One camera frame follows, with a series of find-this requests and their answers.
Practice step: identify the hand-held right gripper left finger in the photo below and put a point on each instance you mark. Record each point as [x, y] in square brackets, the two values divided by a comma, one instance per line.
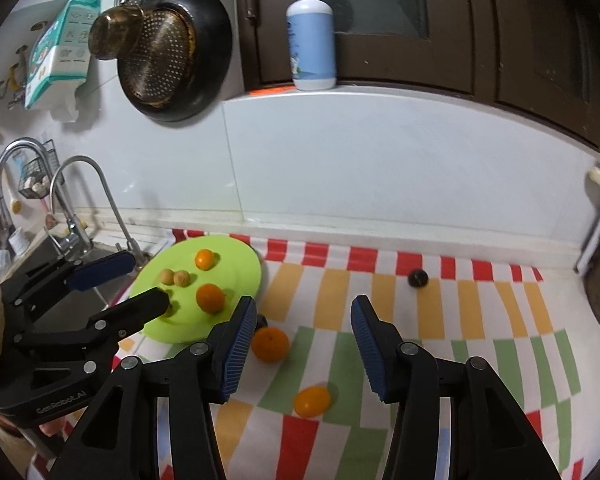
[237, 355]

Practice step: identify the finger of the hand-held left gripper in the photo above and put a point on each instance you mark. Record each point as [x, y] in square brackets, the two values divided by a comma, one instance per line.
[105, 265]
[130, 310]

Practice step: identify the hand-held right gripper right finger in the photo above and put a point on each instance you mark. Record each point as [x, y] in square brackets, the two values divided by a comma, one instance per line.
[370, 345]

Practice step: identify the large orange mandarin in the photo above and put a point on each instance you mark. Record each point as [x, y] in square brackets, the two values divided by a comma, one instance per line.
[269, 344]
[210, 298]

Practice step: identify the small beige round fruit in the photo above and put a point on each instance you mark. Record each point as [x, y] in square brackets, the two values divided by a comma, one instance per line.
[181, 278]
[166, 276]

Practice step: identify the small orange mandarin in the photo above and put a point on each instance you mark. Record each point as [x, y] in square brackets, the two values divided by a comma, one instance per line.
[312, 400]
[205, 259]

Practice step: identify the dark purple plum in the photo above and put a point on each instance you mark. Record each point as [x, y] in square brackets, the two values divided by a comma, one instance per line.
[418, 277]

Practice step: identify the green plate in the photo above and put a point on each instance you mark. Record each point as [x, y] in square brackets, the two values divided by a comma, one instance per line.
[230, 270]

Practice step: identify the person's left hand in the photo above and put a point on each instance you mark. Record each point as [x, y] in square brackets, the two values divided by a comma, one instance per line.
[10, 442]

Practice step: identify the steel sink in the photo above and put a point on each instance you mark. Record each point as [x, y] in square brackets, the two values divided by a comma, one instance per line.
[45, 252]

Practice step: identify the thin gooseneck faucet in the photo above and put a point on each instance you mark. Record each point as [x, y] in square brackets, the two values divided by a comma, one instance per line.
[107, 195]

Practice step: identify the striped colourful table cloth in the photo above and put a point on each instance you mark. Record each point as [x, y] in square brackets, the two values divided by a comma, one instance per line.
[330, 285]

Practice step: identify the large steel mixer faucet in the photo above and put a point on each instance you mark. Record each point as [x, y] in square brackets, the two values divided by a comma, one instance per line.
[10, 157]

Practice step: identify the perforated metal strainer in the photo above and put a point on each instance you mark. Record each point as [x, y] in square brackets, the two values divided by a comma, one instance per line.
[155, 55]

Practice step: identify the paper towel pack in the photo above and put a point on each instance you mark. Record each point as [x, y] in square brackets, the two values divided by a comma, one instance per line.
[55, 55]

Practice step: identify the small brass pot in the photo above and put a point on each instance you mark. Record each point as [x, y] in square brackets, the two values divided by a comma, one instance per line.
[112, 32]

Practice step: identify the orange sticker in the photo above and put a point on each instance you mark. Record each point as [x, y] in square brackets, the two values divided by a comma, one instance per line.
[272, 91]

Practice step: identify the black frying pan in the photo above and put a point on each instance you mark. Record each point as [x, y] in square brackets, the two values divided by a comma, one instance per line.
[215, 35]

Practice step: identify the white blue pump bottle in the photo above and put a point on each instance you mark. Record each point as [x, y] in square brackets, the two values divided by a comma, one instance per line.
[310, 35]

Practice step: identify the brown wooden window frame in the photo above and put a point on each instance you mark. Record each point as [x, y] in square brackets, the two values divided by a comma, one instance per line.
[480, 35]

